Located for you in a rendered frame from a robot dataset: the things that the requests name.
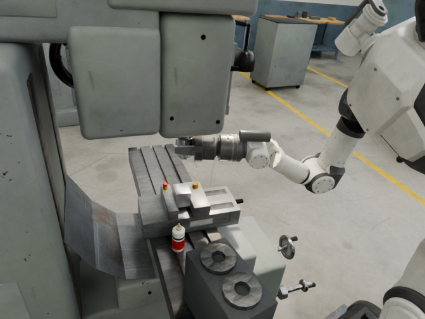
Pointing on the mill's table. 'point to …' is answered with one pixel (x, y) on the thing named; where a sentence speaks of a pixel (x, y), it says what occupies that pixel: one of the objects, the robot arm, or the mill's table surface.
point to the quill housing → (194, 72)
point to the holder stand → (224, 285)
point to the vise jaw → (198, 200)
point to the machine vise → (173, 219)
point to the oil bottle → (178, 238)
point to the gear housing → (190, 6)
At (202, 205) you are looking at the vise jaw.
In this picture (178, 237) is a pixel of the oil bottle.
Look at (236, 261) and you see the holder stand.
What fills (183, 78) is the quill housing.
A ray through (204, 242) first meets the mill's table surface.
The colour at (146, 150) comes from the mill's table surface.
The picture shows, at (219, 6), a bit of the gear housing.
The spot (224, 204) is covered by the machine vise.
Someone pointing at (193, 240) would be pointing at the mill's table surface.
